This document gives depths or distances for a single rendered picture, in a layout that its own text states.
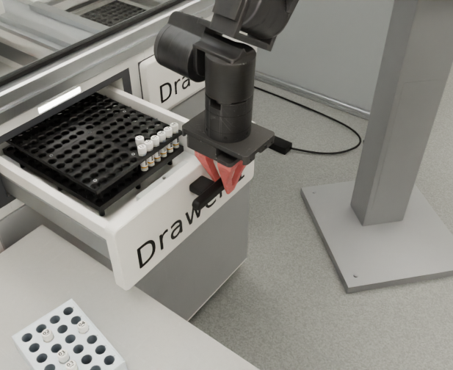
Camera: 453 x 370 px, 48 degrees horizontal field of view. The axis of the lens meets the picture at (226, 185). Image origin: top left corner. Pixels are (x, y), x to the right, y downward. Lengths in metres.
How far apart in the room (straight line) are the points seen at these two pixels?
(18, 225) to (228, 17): 0.50
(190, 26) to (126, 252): 0.28
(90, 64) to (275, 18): 0.37
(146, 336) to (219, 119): 0.30
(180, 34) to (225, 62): 0.08
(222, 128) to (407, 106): 1.08
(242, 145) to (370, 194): 1.22
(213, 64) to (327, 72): 2.00
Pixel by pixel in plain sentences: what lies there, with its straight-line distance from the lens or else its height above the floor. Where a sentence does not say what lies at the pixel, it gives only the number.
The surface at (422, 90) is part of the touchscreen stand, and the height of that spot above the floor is 0.59.
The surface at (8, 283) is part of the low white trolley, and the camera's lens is 0.81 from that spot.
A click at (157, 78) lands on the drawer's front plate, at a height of 0.89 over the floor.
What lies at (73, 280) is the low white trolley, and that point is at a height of 0.76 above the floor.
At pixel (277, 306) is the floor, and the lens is 1.67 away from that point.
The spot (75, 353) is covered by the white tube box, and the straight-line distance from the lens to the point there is 0.69.
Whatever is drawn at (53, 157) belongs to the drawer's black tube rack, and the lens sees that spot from 0.78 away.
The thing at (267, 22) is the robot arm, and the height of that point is 1.12.
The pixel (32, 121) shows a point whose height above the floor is 0.93.
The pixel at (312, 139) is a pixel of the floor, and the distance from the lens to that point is 2.35.
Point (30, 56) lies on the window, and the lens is 0.81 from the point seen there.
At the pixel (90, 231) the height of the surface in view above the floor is 0.87.
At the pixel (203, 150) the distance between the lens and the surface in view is 0.63.
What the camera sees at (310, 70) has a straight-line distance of 2.59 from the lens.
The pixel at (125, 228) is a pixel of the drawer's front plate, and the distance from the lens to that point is 0.61.
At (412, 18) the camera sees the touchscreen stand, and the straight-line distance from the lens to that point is 1.49.
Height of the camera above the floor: 1.35
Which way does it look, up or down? 41 degrees down
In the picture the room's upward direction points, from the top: straight up
